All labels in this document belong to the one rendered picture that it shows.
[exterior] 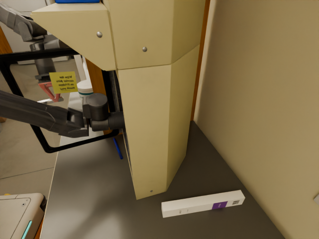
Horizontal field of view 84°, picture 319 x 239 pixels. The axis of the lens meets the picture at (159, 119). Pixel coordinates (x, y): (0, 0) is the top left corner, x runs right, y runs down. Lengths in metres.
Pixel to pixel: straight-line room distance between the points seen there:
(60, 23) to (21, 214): 1.48
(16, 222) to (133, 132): 1.33
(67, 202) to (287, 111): 0.75
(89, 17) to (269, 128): 0.56
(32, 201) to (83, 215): 1.04
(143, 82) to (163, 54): 0.07
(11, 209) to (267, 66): 1.74
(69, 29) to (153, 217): 0.56
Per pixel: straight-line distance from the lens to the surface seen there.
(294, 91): 0.58
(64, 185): 0.80
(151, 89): 0.39
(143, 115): 0.42
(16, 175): 2.40
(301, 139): 0.59
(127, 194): 0.70
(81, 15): 0.34
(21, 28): 0.79
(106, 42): 0.35
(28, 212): 1.67
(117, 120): 0.57
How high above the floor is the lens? 1.54
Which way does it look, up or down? 36 degrees down
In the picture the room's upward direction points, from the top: straight up
